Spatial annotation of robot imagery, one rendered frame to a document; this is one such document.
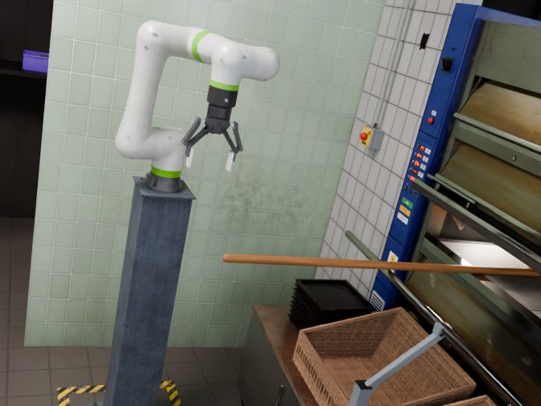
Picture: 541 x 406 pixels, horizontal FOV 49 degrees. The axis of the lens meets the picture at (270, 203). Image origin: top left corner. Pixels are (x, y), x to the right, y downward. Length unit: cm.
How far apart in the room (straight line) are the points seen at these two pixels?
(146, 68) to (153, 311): 103
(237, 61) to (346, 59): 150
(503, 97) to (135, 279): 161
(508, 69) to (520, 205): 52
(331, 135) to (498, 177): 122
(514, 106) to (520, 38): 25
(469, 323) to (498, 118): 78
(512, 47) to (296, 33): 116
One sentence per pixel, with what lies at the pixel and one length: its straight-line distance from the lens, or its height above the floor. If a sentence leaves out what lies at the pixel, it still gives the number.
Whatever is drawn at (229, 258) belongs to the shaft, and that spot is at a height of 119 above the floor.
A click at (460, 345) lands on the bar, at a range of 188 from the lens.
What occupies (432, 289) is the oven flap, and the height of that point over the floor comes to 101.
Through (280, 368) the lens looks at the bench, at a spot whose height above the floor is 53.
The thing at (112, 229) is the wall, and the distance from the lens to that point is 321.
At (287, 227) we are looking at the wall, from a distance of 341.
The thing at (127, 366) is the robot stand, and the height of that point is 39.
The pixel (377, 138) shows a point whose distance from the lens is 303.
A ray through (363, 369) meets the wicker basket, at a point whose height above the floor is 59.
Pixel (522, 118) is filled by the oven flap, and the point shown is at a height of 179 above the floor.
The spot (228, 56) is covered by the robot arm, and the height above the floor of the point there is 181.
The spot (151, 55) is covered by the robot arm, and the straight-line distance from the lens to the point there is 217.
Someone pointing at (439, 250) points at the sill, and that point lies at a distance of 258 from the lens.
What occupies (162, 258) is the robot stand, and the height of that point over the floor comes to 92.
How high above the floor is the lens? 199
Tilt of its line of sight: 18 degrees down
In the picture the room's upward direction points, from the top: 12 degrees clockwise
